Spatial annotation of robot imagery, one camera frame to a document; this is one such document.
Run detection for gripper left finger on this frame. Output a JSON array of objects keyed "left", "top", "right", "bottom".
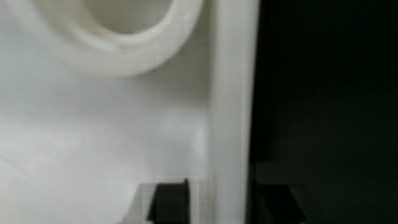
[{"left": 141, "top": 179, "right": 192, "bottom": 224}]

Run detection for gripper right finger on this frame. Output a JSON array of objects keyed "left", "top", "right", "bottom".
[{"left": 253, "top": 184, "right": 308, "bottom": 224}]

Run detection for white square tabletop tray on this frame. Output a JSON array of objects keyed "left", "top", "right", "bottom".
[{"left": 0, "top": 0, "right": 260, "bottom": 224}]

